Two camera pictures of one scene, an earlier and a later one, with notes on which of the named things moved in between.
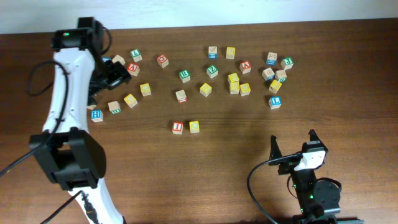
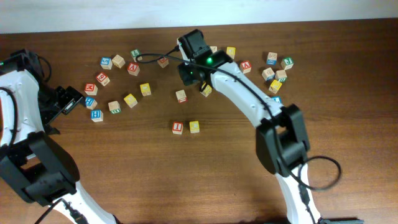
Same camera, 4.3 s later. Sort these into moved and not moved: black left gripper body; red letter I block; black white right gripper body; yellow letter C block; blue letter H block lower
Moved: black left gripper body; black white right gripper body
Not moved: yellow letter C block; blue letter H block lower; red letter I block
